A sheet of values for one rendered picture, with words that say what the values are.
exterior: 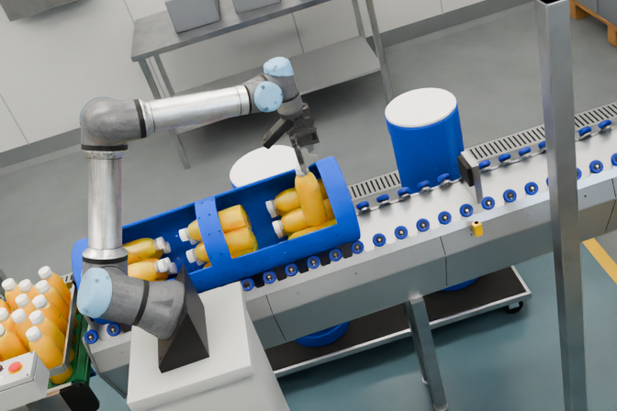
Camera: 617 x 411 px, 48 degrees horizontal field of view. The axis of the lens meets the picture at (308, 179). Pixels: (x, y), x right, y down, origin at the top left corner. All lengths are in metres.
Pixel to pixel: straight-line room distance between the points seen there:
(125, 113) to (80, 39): 3.83
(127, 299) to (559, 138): 1.19
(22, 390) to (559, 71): 1.70
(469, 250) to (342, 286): 0.44
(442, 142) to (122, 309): 1.45
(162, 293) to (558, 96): 1.12
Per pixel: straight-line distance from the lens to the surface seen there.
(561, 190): 2.07
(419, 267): 2.34
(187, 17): 4.61
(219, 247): 2.13
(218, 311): 1.94
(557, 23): 1.81
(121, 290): 1.75
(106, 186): 1.84
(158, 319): 1.77
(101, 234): 1.86
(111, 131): 1.70
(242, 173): 2.65
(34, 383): 2.19
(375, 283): 2.34
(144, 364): 1.91
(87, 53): 5.54
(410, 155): 2.73
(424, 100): 2.79
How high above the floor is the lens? 2.42
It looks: 34 degrees down
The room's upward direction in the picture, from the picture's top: 17 degrees counter-clockwise
